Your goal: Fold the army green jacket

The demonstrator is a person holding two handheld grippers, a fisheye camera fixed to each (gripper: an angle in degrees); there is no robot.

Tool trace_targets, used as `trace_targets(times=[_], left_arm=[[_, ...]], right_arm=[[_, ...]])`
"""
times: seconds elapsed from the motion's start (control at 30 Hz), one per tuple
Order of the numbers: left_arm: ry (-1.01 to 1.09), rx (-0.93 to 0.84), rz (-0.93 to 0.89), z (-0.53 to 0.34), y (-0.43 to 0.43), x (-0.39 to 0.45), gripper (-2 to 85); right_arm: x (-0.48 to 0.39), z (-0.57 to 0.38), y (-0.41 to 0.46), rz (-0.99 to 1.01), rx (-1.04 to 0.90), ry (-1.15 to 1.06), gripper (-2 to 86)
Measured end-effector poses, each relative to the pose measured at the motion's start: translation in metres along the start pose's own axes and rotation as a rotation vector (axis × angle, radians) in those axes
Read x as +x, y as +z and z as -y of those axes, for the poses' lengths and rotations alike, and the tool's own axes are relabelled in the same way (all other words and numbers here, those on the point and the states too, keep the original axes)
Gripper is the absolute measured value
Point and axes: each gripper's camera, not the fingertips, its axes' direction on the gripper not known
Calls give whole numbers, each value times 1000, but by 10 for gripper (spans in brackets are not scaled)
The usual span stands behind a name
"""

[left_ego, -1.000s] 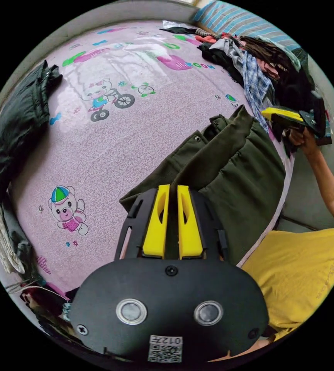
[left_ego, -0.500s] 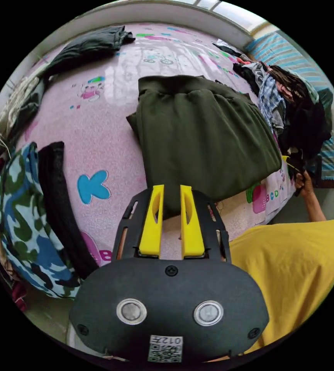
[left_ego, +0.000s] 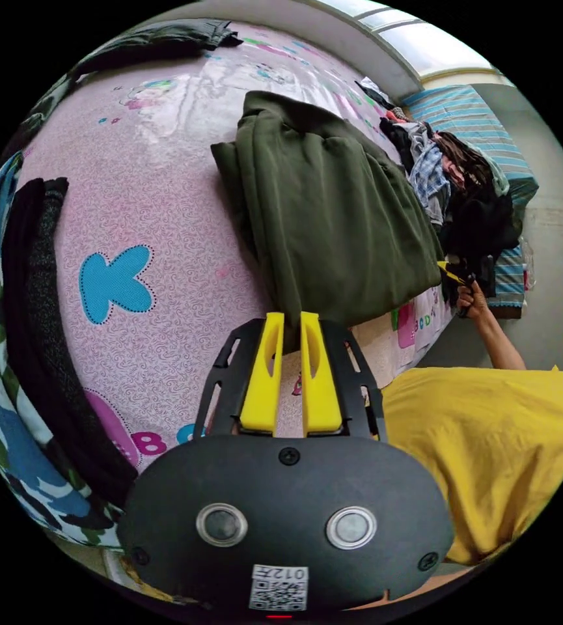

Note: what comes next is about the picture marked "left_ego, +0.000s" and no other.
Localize person's left hand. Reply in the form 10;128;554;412
354;566;465;611

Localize person's right hand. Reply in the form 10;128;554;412
456;280;492;321

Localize person's right forearm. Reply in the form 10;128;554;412
475;305;527;371

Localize window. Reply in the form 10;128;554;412
310;0;499;81

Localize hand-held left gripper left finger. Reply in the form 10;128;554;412
240;312;285;434

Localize bed with pink printed sheet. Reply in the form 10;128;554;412
0;19;459;494

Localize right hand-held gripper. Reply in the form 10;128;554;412
436;253;498;319

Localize blue green patterned quilt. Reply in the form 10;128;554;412
0;150;127;549

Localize black folded garment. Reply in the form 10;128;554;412
1;176;139;508

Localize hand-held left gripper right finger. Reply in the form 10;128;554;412
300;311;344;434

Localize pile of clothes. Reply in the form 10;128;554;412
355;76;524;306

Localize army green jacket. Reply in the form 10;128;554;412
210;90;446;354

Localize dark folded garment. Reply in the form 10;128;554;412
68;18;244;79

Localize blue striped quilt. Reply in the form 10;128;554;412
400;84;540;309

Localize person's body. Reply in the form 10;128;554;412
380;364;563;568

